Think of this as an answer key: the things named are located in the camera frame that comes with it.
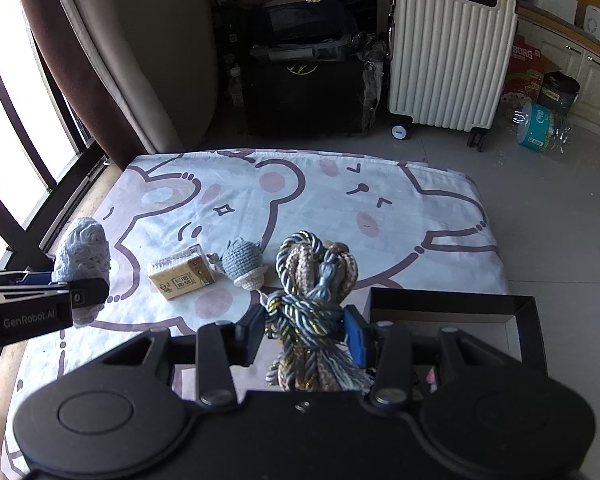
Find black trash bin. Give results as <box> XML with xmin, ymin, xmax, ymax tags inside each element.
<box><xmin>537</xmin><ymin>71</ymin><xmax>581</xmax><ymax>113</ymax></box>

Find white floor cabinets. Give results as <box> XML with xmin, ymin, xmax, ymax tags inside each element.
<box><xmin>517</xmin><ymin>7</ymin><xmax>600</xmax><ymax>131</ymax></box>

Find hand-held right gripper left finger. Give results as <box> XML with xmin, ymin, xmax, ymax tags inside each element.
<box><xmin>80</xmin><ymin>305</ymin><xmax>267</xmax><ymax>407</ymax></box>

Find black window railing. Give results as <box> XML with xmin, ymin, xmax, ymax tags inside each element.
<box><xmin>0</xmin><ymin>35</ymin><xmax>106</xmax><ymax>281</ymax></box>

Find grey crochet toy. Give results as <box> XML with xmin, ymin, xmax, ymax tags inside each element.
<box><xmin>207</xmin><ymin>237</ymin><xmax>268</xmax><ymax>291</ymax></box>

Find white ribbed suitcase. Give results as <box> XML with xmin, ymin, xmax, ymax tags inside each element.
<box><xmin>387</xmin><ymin>0</ymin><xmax>518</xmax><ymax>153</ymax></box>

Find yellow tissue packet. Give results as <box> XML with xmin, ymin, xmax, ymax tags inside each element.
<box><xmin>147</xmin><ymin>243</ymin><xmax>216</xmax><ymax>301</ymax></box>

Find brown curtain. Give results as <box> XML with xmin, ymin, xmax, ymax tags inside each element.
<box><xmin>12</xmin><ymin>0</ymin><xmax>181</xmax><ymax>171</ymax></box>

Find black storage trunk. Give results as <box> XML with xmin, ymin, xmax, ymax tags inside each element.
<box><xmin>240</xmin><ymin>50</ymin><xmax>376</xmax><ymax>137</ymax></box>

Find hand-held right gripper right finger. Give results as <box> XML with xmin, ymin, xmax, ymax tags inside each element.
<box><xmin>343</xmin><ymin>305</ymin><xmax>547</xmax><ymax>407</ymax></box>

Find cartoon bear printed blanket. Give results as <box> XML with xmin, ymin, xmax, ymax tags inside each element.
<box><xmin>0</xmin><ymin>149</ymin><xmax>510</xmax><ymax>480</ymax></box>

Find beige curtain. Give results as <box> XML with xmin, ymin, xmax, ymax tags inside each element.
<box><xmin>45</xmin><ymin>0</ymin><xmax>218</xmax><ymax>156</ymax></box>

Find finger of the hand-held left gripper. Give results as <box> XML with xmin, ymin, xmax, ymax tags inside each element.
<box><xmin>0</xmin><ymin>270</ymin><xmax>111</xmax><ymax>309</ymax></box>

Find large clear water bottle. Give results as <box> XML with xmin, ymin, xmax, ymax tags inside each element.
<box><xmin>500</xmin><ymin>100</ymin><xmax>573</xmax><ymax>153</ymax></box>

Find twisted striped cord bundle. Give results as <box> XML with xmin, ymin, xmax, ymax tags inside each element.
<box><xmin>265</xmin><ymin>231</ymin><xmax>376</xmax><ymax>393</ymax></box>

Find dark travel bag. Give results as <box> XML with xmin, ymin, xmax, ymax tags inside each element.
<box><xmin>252</xmin><ymin>0</ymin><xmax>366</xmax><ymax>61</ymax></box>

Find white crochet lace bundle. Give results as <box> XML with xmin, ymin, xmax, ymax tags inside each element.
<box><xmin>52</xmin><ymin>216</ymin><xmax>112</xmax><ymax>328</ymax></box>

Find white countertop appliance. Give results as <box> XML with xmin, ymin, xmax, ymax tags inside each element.
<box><xmin>575</xmin><ymin>5</ymin><xmax>600</xmax><ymax>43</ymax></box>

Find black cardboard box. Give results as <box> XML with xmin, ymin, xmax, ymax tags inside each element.
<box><xmin>367</xmin><ymin>287</ymin><xmax>551</xmax><ymax>391</ymax></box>

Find small brown drink bottle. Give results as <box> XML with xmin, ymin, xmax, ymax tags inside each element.
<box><xmin>227</xmin><ymin>65</ymin><xmax>246</xmax><ymax>108</ymax></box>

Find red cardboard carton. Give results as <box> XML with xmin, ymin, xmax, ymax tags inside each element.
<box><xmin>502</xmin><ymin>35</ymin><xmax>561</xmax><ymax>106</ymax></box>

